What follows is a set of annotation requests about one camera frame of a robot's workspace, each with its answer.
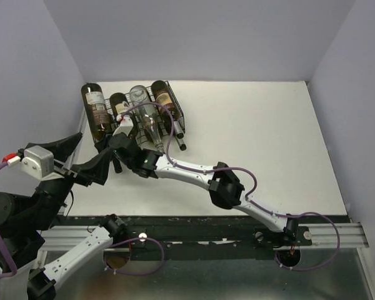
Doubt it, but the green bottle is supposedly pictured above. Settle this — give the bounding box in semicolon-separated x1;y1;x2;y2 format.
109;92;129;120
151;80;184;138
81;82;111;143

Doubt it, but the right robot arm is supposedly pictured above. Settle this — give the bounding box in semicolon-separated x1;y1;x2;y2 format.
97;132;299;245

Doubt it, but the black wire wine rack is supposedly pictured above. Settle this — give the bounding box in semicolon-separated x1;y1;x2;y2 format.
109;80;186;153

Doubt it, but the clear bottle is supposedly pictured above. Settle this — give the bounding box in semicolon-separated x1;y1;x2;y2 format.
129;85;164;153

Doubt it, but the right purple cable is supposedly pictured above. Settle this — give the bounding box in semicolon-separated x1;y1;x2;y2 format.
118;102;343;271

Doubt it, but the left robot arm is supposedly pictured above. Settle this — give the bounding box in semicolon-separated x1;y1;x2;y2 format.
0;133;126;299

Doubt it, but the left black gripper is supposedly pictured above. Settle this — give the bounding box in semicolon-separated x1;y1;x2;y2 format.
29;132;115;229

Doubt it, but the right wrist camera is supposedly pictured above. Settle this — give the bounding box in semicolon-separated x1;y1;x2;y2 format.
112;114;137;138

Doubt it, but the olive bottle tan label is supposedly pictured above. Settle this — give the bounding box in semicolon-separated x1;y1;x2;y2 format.
175;136;187;151

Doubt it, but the dark bottle front label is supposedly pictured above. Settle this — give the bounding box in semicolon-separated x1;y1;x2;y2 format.
112;157;123;174

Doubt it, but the black mounting rail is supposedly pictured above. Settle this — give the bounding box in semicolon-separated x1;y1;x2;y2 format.
65;214;313;262

